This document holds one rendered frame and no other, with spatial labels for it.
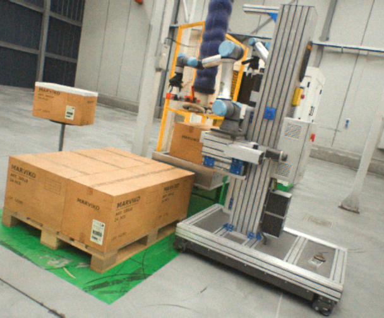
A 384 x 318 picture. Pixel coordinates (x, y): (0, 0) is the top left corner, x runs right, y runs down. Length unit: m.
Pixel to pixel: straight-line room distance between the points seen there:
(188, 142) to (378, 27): 9.49
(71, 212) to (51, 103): 2.15
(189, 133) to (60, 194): 1.45
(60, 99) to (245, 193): 2.53
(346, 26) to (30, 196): 10.88
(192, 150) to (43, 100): 1.96
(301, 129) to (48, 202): 1.89
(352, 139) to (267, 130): 9.20
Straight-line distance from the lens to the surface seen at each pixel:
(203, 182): 3.30
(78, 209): 2.46
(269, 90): 2.77
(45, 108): 4.47
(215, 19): 3.41
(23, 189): 2.83
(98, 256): 2.43
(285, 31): 2.81
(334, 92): 11.93
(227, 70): 2.57
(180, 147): 3.47
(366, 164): 5.82
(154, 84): 4.41
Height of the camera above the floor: 1.27
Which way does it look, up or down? 11 degrees down
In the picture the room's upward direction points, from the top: 12 degrees clockwise
